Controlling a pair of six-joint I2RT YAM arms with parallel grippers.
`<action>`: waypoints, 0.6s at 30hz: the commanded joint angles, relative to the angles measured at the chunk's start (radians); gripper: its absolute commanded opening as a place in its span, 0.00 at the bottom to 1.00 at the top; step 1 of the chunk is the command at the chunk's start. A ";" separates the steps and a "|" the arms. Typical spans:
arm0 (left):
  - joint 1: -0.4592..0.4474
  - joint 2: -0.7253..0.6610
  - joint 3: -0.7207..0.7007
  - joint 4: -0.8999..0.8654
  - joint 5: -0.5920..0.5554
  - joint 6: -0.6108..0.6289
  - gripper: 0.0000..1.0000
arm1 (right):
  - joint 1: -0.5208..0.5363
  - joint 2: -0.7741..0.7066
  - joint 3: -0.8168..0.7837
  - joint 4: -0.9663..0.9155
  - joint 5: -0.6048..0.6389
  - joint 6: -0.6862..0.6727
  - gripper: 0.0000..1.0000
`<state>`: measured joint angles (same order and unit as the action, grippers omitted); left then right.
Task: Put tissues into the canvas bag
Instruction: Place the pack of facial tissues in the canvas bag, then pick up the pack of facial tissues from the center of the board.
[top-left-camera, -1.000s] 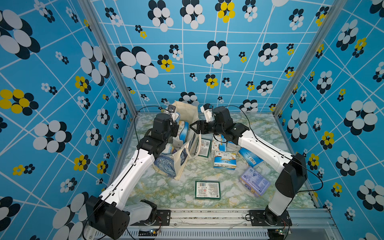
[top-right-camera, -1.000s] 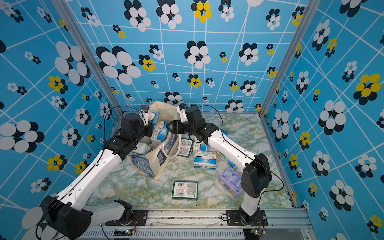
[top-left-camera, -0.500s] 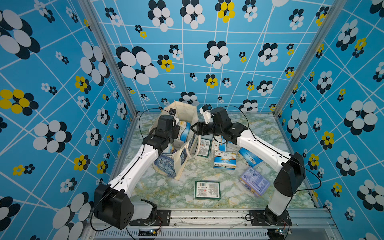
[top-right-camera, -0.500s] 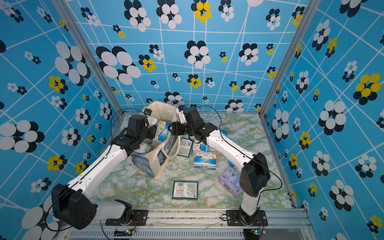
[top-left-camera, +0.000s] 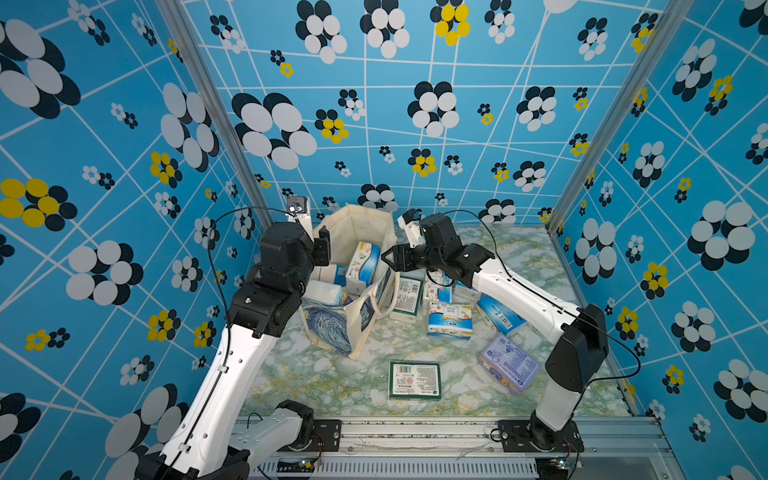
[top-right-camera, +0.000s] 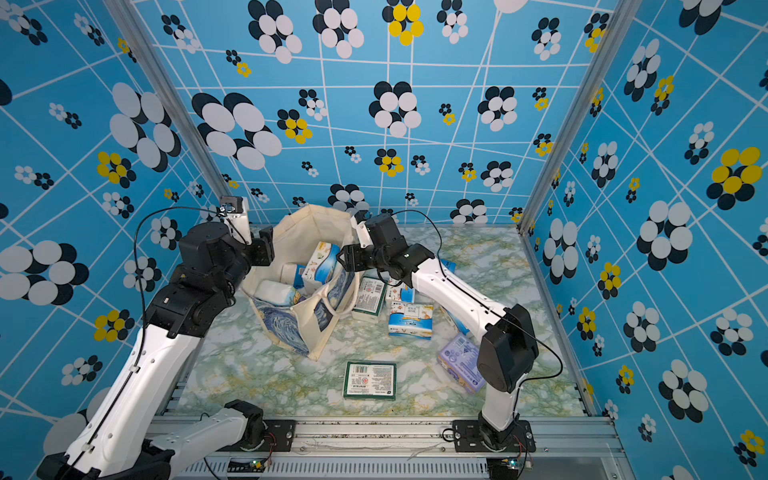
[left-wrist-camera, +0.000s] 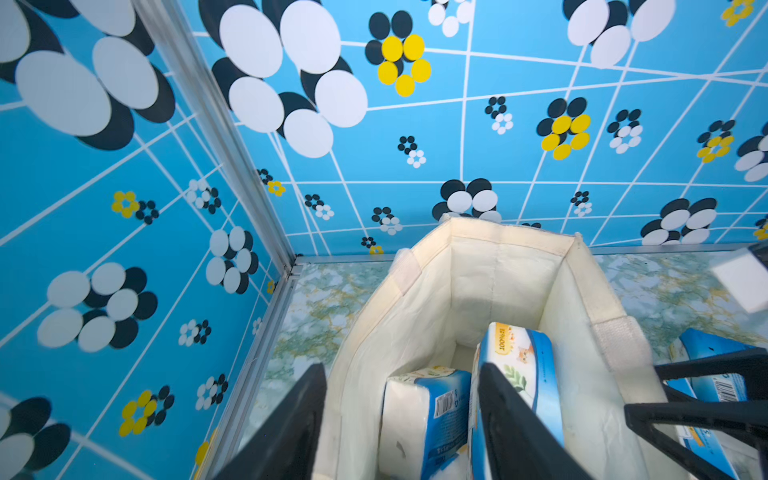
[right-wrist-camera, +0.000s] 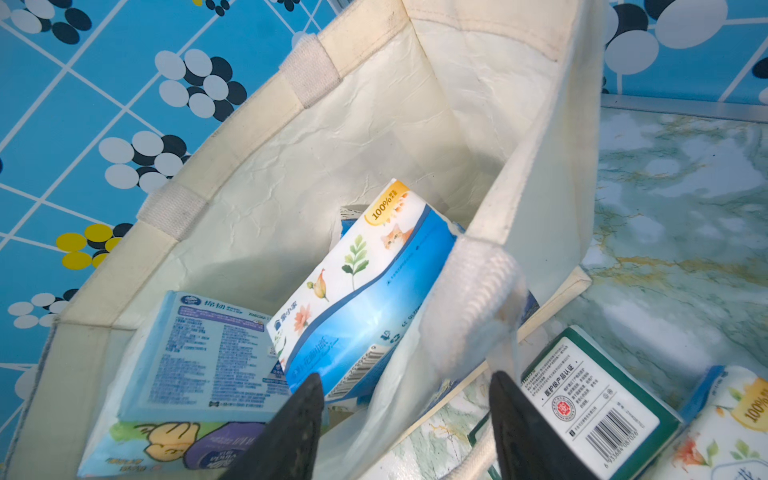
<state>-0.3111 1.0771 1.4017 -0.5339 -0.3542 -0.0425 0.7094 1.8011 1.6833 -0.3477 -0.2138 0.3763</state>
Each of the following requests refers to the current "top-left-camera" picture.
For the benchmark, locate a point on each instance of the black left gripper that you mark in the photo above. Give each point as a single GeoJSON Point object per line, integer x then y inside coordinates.
{"type": "Point", "coordinates": [323, 247]}

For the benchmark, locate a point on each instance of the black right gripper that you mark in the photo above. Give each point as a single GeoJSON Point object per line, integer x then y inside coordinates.
{"type": "Point", "coordinates": [402, 255]}

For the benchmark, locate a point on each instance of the blue tissue pack white top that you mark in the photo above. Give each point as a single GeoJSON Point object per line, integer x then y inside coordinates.
{"type": "Point", "coordinates": [332, 273]}

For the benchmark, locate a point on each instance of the blue white tissue box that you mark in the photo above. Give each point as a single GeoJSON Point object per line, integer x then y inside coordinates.
{"type": "Point", "coordinates": [362, 267]}

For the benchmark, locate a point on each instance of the cream canvas tote bag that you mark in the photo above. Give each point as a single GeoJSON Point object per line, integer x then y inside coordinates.
{"type": "Point", "coordinates": [345, 330]}

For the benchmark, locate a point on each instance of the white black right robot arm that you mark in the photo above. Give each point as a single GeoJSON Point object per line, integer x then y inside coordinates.
{"type": "Point", "coordinates": [577, 333]}

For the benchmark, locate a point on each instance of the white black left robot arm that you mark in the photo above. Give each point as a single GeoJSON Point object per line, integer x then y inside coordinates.
{"type": "Point", "coordinates": [200, 448]}

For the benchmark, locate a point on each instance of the white blue printed tissue pack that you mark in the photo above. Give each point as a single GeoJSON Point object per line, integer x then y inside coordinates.
{"type": "Point", "coordinates": [436, 288]}

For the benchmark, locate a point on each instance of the green white tissue pack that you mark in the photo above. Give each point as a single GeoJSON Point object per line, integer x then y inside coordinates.
{"type": "Point", "coordinates": [407, 299]}

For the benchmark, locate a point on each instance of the colourful small tissue pack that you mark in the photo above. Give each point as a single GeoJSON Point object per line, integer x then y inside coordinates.
{"type": "Point", "coordinates": [450, 320]}

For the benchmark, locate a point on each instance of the green flat tissue pack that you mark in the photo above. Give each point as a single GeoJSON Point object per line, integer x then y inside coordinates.
{"type": "Point", "coordinates": [414, 380]}

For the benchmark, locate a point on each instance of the purple tissue pack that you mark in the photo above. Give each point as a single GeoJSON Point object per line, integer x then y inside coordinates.
{"type": "Point", "coordinates": [509, 364]}

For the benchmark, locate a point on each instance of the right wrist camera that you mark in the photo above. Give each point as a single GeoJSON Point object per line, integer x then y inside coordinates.
{"type": "Point", "coordinates": [409, 222]}

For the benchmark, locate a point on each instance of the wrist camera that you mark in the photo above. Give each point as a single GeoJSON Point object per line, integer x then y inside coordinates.
{"type": "Point", "coordinates": [299, 212]}
{"type": "Point", "coordinates": [409, 222]}

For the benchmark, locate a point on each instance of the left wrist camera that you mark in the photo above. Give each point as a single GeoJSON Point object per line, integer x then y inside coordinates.
{"type": "Point", "coordinates": [299, 212]}

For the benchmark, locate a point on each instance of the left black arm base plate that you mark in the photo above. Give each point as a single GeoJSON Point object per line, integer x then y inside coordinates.
{"type": "Point", "coordinates": [324, 437]}

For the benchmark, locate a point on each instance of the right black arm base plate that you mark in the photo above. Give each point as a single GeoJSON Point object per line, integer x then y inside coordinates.
{"type": "Point", "coordinates": [533, 436]}

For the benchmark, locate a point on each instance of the aluminium front rail frame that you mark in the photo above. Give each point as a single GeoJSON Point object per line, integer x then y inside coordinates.
{"type": "Point", "coordinates": [461, 448]}

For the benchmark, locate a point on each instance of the left aluminium corner post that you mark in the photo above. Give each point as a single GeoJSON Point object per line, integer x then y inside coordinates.
{"type": "Point", "coordinates": [181, 30]}

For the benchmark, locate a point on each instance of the aluminium corner post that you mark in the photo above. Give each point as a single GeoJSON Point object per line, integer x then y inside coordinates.
{"type": "Point", "coordinates": [669, 23]}
{"type": "Point", "coordinates": [181, 30]}

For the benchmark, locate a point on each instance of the right aluminium corner post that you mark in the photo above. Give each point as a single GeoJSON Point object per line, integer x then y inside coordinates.
{"type": "Point", "coordinates": [669, 23]}

